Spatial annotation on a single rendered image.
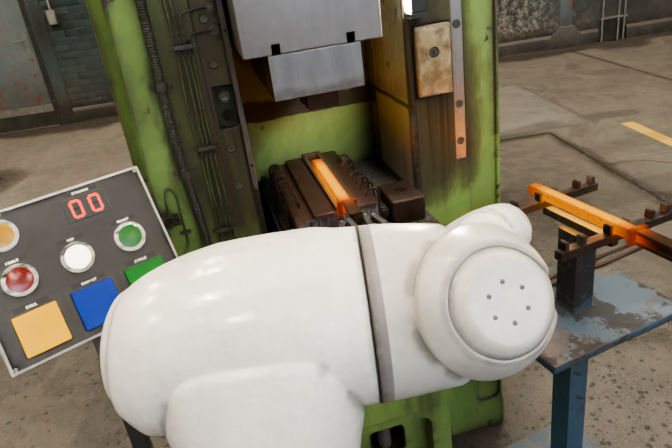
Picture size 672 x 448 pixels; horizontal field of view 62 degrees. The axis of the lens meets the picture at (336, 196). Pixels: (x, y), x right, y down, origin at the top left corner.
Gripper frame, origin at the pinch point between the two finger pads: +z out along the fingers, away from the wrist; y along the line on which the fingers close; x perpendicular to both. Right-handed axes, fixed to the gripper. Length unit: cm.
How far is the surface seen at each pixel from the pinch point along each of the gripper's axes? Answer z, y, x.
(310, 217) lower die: 7.0, -8.5, -1.8
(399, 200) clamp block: 5.5, 13.2, -1.9
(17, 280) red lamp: -15, -64, 9
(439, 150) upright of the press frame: 19.1, 29.9, 3.2
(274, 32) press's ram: 5.1, -10.0, 41.2
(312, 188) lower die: 21.7, -4.7, -0.8
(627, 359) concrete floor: 30, 105, -100
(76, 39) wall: 625, -162, -3
